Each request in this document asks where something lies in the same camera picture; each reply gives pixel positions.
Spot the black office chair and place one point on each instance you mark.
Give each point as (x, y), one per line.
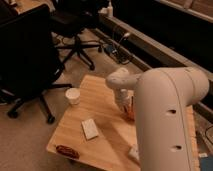
(29, 62)
(68, 19)

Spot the white paper cup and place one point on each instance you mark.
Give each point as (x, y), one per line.
(73, 95)

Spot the dark red oblong object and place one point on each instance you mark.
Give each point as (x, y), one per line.
(67, 151)

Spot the red ceramic bowl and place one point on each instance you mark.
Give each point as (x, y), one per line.
(129, 109)

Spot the black office chair near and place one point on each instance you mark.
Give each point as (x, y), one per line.
(29, 62)

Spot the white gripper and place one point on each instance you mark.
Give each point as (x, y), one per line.
(122, 97)

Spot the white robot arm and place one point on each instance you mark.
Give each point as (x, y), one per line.
(159, 98)

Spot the white plastic bottle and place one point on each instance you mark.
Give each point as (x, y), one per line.
(133, 153)

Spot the white power adapter with cable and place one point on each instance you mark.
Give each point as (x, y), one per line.
(117, 48)

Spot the black office chair far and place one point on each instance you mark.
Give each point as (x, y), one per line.
(68, 19)

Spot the white bottle on ledge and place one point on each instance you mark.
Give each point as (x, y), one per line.
(107, 8)

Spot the white rectangular block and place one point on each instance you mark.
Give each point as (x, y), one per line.
(89, 128)

